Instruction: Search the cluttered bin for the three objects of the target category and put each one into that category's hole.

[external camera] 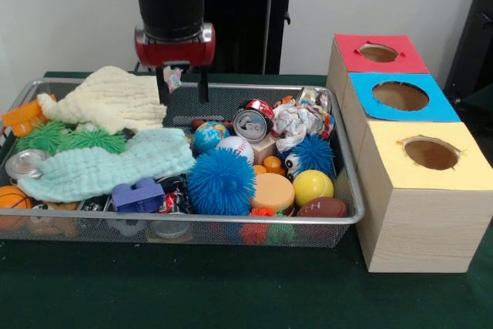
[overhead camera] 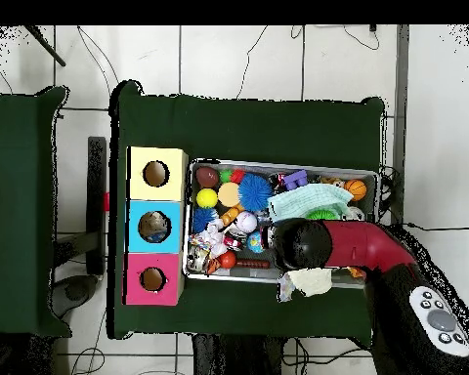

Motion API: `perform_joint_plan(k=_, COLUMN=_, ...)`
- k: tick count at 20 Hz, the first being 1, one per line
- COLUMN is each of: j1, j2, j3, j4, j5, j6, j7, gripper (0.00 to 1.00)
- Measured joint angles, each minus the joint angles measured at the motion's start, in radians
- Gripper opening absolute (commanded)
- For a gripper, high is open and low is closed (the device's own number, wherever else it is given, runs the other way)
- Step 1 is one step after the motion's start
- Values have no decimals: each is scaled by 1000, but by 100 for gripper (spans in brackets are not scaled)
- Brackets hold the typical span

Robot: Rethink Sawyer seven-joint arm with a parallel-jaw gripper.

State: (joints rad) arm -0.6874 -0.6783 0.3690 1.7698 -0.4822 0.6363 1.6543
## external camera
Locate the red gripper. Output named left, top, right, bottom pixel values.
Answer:
left=134, top=23, right=216, bottom=106

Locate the cream knitted cloth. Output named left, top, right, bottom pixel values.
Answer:
left=36, top=65, right=169, bottom=136

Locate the large green spiky ball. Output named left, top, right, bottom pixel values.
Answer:
left=57, top=128, right=128, bottom=155

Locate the light blue knitted cloth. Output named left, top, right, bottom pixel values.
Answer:
left=17, top=127, right=196, bottom=203

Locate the shallow clear mesh bin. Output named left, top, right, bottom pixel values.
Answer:
left=0, top=77, right=365, bottom=248

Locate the blue globe print ball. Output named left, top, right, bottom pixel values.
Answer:
left=193, top=120, right=231, bottom=155

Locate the red soda can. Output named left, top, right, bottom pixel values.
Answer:
left=233, top=99, right=275, bottom=144

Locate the white toy baseball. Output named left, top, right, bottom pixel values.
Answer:
left=216, top=136, right=255, bottom=164

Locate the large blue spiky ball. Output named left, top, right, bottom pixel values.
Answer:
left=187, top=147, right=257, bottom=217

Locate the purple plastic block toy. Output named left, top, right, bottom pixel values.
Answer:
left=111, top=177, right=166, bottom=213

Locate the small blue spiky ball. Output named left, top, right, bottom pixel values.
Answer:
left=284, top=134, right=336, bottom=180

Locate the yellow ball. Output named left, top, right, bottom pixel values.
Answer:
left=293, top=170, right=334, bottom=207

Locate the orange plastic toy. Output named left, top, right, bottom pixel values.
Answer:
left=1, top=94, right=57, bottom=137

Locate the brown toy football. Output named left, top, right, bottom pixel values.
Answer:
left=297, top=196, right=348, bottom=218

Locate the orange toy basketball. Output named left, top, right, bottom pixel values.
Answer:
left=0, top=185, right=32, bottom=230

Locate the black panel stand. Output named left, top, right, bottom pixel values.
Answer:
left=442, top=0, right=493, bottom=95

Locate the dark green side table cloth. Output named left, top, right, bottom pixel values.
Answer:
left=460, top=82, right=493, bottom=114

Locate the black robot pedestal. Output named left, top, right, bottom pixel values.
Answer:
left=200, top=0, right=311, bottom=75

